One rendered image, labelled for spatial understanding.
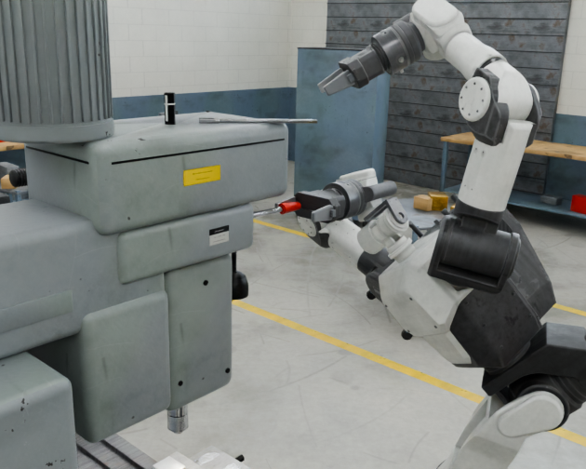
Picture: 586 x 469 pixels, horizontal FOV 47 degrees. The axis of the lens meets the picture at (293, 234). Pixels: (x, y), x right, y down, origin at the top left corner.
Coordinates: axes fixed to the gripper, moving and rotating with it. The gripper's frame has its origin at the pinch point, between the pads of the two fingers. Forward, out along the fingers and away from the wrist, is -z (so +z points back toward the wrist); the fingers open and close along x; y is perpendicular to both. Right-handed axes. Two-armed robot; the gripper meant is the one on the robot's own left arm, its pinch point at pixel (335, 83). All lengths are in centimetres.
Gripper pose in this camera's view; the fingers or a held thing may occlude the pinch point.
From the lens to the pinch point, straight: 143.3
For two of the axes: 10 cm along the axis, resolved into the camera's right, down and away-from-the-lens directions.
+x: -1.4, -2.9, 9.5
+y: -4.7, -8.2, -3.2
